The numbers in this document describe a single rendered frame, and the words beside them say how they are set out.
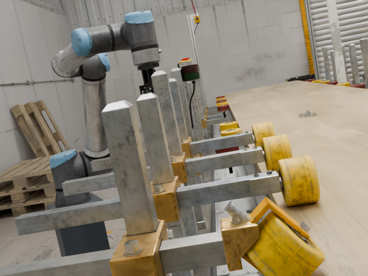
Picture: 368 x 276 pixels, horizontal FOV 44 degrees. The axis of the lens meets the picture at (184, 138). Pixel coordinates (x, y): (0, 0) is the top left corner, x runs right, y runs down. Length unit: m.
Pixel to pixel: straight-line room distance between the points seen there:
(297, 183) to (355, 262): 0.21
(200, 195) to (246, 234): 0.26
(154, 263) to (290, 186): 0.32
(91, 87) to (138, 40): 0.75
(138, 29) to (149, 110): 0.69
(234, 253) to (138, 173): 0.15
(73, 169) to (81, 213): 1.59
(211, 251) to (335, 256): 0.16
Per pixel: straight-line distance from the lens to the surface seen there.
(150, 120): 0.79
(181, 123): 1.29
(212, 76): 9.51
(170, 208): 0.74
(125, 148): 0.55
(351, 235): 0.66
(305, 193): 0.76
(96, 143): 2.35
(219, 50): 9.51
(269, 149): 0.99
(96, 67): 2.10
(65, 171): 2.39
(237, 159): 1.01
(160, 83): 1.03
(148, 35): 1.45
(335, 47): 3.21
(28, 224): 0.85
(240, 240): 0.52
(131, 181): 0.55
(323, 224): 0.70
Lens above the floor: 1.15
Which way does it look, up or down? 8 degrees down
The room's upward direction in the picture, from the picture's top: 11 degrees counter-clockwise
